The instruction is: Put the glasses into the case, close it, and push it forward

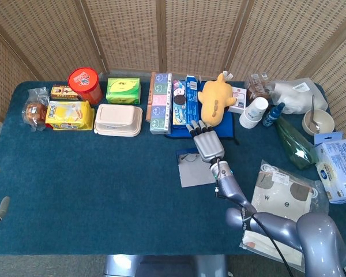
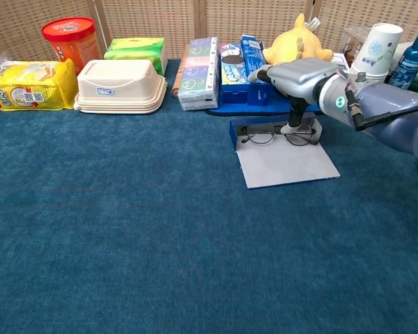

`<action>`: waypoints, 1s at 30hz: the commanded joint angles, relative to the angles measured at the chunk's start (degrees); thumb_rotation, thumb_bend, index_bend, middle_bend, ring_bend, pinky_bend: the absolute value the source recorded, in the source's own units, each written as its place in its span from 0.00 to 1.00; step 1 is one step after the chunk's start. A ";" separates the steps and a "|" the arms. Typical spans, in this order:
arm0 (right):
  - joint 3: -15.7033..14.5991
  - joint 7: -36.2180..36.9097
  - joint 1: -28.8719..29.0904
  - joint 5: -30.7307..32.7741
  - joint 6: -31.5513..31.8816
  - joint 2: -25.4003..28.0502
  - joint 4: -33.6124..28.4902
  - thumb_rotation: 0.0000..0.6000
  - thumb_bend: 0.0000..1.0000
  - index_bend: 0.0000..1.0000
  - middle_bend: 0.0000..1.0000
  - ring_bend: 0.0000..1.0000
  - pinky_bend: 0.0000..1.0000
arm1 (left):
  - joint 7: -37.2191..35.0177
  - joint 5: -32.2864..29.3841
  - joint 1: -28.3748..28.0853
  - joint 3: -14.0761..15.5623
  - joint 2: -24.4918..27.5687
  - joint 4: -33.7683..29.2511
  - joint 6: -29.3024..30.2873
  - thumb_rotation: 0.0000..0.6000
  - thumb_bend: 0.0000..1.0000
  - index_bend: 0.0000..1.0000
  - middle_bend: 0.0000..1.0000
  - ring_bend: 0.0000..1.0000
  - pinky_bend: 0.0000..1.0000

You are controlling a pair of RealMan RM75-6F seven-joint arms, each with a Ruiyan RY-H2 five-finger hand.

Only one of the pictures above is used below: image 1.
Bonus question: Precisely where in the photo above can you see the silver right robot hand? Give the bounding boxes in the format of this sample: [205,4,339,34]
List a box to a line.
[186,119,225,164]

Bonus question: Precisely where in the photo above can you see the blue glasses case grey lining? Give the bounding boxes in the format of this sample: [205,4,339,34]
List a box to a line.
[176,147,217,188]

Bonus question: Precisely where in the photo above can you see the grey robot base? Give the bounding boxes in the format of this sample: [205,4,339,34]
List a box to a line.
[103,254,228,277]

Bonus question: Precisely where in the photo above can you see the blue folder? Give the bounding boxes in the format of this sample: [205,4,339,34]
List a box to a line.
[164,80,240,145]

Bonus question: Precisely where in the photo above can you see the dark blue cookie box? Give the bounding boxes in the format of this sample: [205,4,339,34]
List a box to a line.
[185,74,202,132]

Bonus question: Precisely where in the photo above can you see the yellow plush toy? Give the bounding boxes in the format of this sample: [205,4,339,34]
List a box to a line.
[197,73,238,128]

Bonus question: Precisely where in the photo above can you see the light blue cookie box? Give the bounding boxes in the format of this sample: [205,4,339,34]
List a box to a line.
[172,80,188,130]

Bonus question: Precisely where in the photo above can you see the stack of white paper cups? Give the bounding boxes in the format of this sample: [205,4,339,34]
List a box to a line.
[239,96,269,129]

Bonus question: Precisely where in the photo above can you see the small white box red label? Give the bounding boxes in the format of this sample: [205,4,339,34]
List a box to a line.
[227,86,248,114]

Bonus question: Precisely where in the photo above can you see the pastel tissue multipack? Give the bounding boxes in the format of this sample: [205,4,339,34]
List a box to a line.
[149,72,173,136]

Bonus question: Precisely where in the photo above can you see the small blue bottle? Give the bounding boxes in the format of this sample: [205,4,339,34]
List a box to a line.
[262,102,286,128]

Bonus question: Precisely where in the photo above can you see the green glass bottle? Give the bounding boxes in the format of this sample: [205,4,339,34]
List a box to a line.
[273,115,319,170]

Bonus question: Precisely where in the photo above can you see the cream tote bag in plastic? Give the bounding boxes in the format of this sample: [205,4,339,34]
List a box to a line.
[239,159,330,272]

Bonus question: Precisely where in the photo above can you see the beige stacked lunch boxes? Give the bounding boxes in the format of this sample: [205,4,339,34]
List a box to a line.
[93,103,144,137]

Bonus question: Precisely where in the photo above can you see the bread in clear wrapper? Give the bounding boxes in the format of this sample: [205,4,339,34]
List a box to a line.
[21,87,50,133]

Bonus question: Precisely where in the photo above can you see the white item in clear bag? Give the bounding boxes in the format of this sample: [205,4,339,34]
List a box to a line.
[266,77,329,115]

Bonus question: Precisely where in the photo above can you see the green tissue box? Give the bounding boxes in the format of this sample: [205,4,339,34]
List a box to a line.
[106,77,141,105]

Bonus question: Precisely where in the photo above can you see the metal spoon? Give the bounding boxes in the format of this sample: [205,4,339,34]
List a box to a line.
[309,94,321,133]

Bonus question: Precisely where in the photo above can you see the yellow snack bag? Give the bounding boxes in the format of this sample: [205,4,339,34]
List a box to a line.
[45,100,95,131]

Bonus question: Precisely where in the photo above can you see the beige bowl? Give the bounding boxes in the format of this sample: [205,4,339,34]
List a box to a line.
[302,108,335,136]

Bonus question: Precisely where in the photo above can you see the small yellow brown box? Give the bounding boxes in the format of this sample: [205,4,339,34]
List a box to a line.
[50,84,81,102]

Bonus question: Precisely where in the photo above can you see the wet wipes pack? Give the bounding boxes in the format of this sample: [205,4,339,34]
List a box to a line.
[314,132,346,204]

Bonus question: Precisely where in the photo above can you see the wicker folding screen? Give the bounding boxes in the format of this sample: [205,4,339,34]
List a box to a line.
[0,0,346,145]

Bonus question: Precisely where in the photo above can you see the orange tub with red lid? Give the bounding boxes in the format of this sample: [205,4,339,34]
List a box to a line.
[67,67,103,105]

